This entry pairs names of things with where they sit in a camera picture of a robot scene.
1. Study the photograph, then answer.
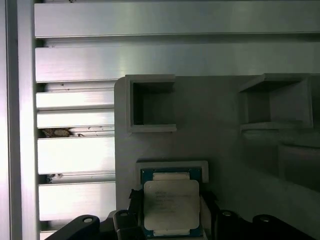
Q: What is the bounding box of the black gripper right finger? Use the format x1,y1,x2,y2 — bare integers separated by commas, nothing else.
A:
199,190,320,240

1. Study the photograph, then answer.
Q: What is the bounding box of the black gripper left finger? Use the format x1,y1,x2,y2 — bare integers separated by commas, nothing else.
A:
51,188,145,240

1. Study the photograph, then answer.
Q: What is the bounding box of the silver CPU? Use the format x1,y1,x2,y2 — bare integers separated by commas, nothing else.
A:
139,167,203,238

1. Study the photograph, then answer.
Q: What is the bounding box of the grey parts rack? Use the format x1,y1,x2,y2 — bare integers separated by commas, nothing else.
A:
113,72,320,240

